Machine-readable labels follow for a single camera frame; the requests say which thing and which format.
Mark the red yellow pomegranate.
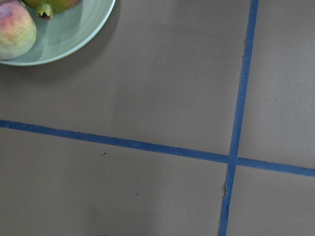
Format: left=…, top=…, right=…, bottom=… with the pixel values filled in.
left=21, top=0, right=78, bottom=20

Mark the pink green peach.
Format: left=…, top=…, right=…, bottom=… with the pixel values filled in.
left=0, top=0, right=37, bottom=60

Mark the green plate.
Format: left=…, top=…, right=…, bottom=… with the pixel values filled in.
left=0, top=0, right=116, bottom=66

